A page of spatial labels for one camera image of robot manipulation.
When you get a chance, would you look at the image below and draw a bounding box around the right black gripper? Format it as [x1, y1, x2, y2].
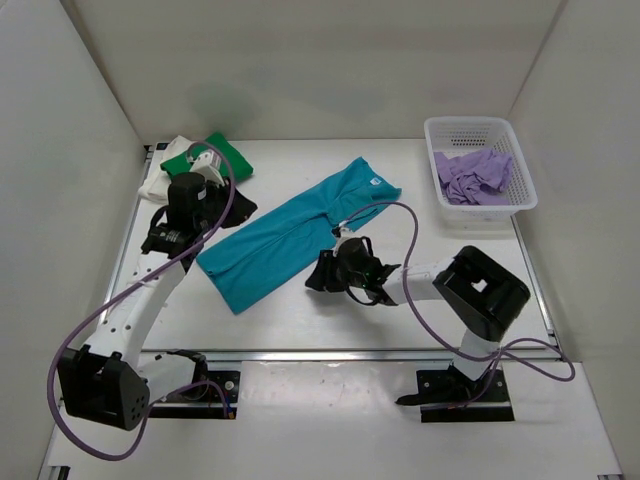
[305, 251, 365, 294]

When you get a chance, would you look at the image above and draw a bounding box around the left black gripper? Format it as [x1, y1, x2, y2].
[199, 171, 260, 226]

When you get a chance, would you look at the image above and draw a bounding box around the teal t-shirt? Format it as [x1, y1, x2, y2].
[197, 158, 402, 315]

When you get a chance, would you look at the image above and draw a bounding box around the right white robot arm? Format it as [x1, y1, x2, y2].
[305, 237, 531, 401]

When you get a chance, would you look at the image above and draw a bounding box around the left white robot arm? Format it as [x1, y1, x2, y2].
[56, 172, 257, 431]

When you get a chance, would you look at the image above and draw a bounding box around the folded green t-shirt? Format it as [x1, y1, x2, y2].
[160, 131, 254, 182]

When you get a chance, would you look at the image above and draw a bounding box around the folded white t-shirt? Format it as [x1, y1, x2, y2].
[138, 136, 192, 205]

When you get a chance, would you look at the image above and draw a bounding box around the crumpled lilac t-shirt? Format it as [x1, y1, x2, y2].
[434, 149, 514, 206]

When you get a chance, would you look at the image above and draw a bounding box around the white plastic basket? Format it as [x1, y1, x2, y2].
[424, 116, 538, 222]

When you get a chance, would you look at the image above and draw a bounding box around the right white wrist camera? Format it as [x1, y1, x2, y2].
[331, 221, 354, 249]

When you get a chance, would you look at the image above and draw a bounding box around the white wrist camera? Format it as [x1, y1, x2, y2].
[190, 150, 225, 185]
[331, 221, 354, 249]

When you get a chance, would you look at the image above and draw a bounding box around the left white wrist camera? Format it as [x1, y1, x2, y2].
[190, 150, 225, 185]

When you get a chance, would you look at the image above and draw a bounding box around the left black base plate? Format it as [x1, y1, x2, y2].
[136, 349, 241, 420]

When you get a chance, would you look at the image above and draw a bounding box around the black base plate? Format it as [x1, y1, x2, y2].
[395, 367, 515, 423]
[136, 349, 241, 420]

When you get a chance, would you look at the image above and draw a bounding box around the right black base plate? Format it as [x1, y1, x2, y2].
[395, 367, 515, 423]

